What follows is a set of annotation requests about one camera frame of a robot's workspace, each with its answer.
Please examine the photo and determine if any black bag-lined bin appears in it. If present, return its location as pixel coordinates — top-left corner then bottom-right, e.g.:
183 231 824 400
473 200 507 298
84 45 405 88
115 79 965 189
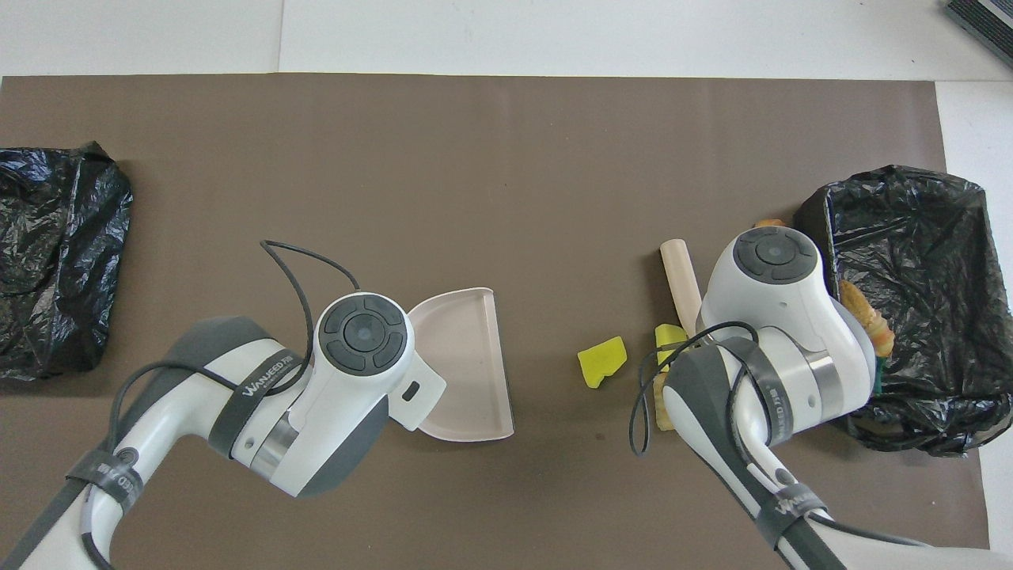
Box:
0 141 134 382
794 165 1013 458

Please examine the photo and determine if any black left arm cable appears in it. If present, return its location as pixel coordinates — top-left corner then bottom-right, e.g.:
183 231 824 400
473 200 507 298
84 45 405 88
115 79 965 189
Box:
79 239 361 570

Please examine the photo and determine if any pale yellow bread piece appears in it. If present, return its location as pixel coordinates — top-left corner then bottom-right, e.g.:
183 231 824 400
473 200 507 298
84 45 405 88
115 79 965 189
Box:
859 313 896 359

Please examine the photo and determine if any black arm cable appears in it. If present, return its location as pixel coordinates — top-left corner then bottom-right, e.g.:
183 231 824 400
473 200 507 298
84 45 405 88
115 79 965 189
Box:
629 321 935 547
79 239 361 570

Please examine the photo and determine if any grey ribbed device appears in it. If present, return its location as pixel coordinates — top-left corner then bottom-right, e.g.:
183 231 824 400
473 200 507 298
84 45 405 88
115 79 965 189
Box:
944 0 1013 68

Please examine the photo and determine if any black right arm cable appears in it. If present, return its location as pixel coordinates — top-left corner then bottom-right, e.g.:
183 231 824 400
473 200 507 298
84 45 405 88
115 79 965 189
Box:
629 321 935 547

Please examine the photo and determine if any beige plastic dustpan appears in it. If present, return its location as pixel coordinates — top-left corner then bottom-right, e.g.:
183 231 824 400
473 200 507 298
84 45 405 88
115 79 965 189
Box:
408 287 516 443

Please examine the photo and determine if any beige handled brush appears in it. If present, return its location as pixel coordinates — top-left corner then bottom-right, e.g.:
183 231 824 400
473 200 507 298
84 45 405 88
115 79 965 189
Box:
659 238 707 340

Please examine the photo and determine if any brown bread roll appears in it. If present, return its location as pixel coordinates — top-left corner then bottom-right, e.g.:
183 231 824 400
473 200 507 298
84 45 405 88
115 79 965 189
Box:
839 279 871 321

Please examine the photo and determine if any brown table mat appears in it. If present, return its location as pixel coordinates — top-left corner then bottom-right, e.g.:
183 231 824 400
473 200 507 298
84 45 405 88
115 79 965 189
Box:
0 74 992 570

